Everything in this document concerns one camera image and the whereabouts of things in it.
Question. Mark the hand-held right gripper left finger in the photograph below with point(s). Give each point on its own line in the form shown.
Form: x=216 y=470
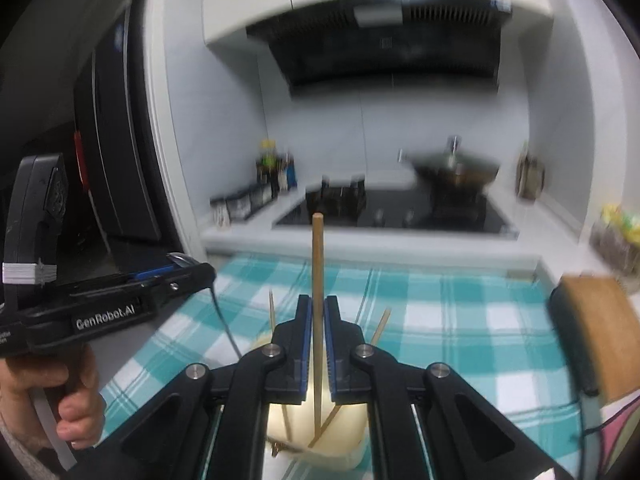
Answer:
x=302 y=355

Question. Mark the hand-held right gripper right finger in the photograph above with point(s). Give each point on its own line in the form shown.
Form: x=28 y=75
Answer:
x=334 y=355

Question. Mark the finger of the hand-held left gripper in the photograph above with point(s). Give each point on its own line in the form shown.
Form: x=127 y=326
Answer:
x=150 y=273
x=185 y=282

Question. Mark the wooden chopstick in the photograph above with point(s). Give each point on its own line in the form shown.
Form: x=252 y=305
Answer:
x=381 y=326
x=272 y=310
x=318 y=260

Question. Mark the cream utensil holder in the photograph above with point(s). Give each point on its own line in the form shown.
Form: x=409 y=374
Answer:
x=345 y=440

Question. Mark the person's left forearm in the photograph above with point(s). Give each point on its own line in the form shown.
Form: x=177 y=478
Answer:
x=20 y=450

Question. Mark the person's left hand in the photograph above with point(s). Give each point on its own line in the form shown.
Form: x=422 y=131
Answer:
x=30 y=380

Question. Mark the group of condiment bottles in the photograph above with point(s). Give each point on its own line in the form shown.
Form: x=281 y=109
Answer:
x=242 y=202

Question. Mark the teal checked tablecloth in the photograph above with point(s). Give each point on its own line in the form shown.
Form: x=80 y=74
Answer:
x=450 y=320

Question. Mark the dark grey refrigerator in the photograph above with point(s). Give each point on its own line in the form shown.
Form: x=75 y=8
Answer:
x=115 y=135

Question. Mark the yellow-capped sauce bottle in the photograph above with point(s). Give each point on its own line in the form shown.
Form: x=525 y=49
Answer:
x=266 y=157

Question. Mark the black glass gas cooktop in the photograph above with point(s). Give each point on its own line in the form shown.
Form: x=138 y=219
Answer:
x=450 y=217

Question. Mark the wok with glass lid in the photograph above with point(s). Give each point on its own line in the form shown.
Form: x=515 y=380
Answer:
x=452 y=167

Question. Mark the wooden cutting board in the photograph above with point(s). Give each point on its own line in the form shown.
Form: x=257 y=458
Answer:
x=600 y=330

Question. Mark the cartoon printed mat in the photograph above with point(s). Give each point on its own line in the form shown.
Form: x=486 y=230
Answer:
x=622 y=435

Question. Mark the plastic bag of food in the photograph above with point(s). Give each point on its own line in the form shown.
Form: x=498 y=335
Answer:
x=617 y=245

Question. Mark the black range hood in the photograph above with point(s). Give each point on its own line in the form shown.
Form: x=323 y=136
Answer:
x=380 y=45

